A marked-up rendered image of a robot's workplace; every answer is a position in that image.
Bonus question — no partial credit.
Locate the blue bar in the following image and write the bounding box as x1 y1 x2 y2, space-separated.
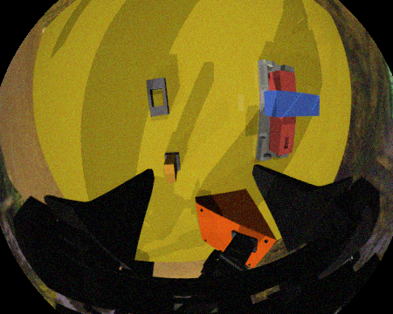
264 91 320 118

